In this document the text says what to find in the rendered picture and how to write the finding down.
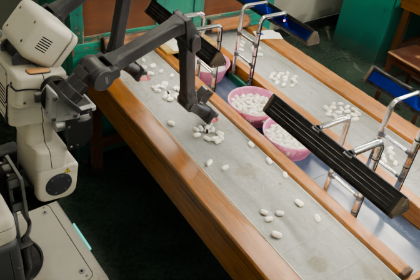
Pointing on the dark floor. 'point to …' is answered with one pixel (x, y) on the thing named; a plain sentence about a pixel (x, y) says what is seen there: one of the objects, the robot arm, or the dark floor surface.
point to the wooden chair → (413, 63)
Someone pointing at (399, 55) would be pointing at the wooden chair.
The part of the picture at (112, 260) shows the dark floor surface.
